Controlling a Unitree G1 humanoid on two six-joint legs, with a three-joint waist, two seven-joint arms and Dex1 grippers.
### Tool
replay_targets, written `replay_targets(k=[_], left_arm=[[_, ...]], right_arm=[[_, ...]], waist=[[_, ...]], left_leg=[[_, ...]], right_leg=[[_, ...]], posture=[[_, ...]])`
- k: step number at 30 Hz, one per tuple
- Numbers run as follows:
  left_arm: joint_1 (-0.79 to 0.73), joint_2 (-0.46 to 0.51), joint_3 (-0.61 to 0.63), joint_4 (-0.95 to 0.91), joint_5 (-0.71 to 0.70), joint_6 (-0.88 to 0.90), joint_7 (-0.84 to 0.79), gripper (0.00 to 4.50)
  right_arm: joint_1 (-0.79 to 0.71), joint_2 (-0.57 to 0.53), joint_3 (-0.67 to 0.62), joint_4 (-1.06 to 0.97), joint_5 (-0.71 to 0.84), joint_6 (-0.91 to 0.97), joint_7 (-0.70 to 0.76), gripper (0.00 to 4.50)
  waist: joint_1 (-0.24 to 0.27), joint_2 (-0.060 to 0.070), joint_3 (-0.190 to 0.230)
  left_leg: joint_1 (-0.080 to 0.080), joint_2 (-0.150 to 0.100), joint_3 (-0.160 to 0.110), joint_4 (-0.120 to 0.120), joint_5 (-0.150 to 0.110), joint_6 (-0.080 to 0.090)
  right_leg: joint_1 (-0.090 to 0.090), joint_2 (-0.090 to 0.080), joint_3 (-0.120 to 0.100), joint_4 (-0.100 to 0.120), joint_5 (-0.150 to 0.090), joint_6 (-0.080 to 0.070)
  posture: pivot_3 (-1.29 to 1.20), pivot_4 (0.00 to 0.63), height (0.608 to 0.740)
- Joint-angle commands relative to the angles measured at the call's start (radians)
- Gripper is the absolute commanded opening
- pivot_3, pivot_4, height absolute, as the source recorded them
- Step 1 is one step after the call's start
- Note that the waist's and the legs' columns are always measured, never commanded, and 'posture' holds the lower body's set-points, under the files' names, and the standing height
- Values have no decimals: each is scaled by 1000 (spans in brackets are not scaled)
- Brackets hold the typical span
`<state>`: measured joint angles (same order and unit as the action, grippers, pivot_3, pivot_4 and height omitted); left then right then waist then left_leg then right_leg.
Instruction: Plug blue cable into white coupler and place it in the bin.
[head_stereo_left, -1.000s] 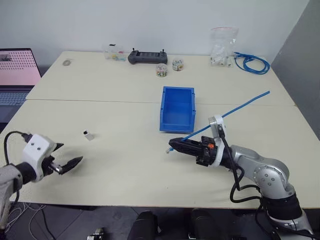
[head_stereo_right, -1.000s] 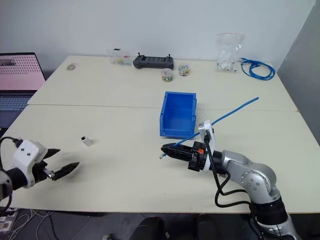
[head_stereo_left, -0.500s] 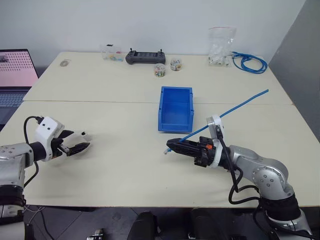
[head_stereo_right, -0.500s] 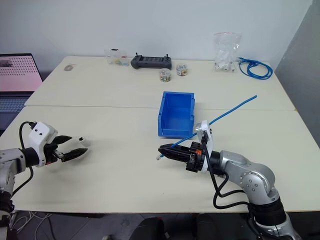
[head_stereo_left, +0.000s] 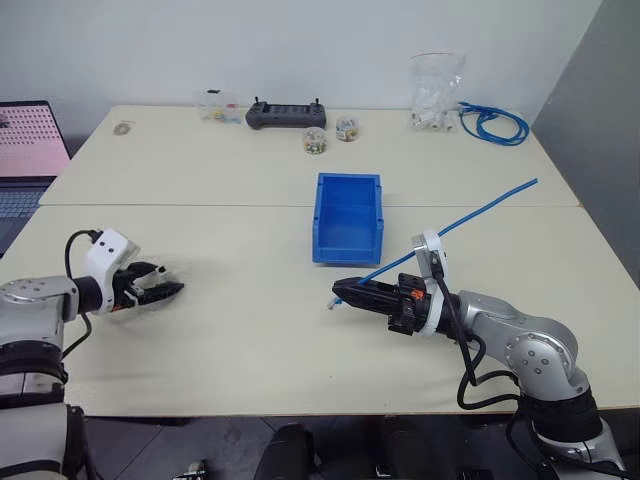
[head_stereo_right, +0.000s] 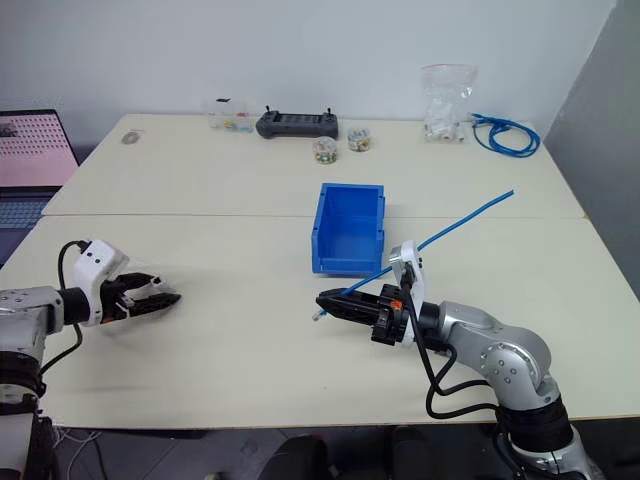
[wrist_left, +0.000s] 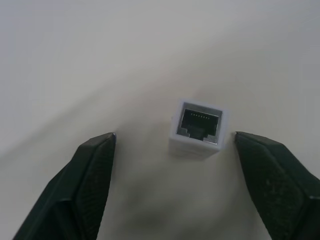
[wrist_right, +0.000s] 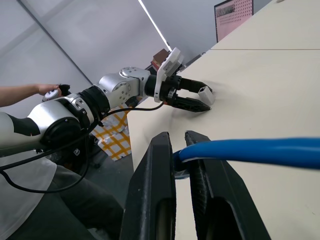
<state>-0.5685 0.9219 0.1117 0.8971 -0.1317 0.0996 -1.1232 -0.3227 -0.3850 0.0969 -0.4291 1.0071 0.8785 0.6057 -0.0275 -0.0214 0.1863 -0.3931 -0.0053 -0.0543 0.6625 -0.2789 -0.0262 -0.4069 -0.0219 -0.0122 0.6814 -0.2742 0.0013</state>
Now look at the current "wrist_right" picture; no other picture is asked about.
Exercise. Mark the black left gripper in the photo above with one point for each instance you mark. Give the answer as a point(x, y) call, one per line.
point(170, 86)

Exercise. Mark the computer monitor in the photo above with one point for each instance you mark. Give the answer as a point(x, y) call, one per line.
point(231, 18)

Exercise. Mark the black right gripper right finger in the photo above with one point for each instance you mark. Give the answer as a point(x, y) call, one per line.
point(220, 190)

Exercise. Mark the white yellow checked bag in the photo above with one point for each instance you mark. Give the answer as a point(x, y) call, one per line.
point(115, 140)

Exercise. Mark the brown box stack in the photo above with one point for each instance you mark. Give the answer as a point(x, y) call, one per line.
point(160, 57)

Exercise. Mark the person's bare hand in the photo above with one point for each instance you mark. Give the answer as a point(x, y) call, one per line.
point(47, 88)

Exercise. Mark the white and black handheld controller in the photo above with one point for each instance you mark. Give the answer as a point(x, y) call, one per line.
point(56, 92)

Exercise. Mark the person in white shirt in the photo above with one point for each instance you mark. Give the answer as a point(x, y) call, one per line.
point(50, 207)

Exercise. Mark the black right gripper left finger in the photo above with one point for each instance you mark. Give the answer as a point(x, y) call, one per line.
point(150, 180)

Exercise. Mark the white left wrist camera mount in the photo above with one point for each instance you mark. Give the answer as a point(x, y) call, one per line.
point(168, 65)

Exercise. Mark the ceiling light strip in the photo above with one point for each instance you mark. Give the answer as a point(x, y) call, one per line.
point(153, 23)

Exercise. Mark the white coupler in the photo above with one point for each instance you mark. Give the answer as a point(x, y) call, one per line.
point(207, 95)

